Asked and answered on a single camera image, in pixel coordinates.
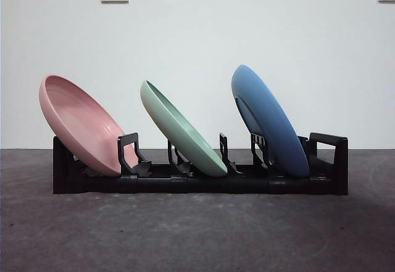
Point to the green plastic plate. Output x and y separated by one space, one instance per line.
179 130

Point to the blue plastic plate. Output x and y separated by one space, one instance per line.
271 114

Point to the pink plastic plate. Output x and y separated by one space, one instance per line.
80 121

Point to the black plastic dish rack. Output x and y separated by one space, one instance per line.
216 187

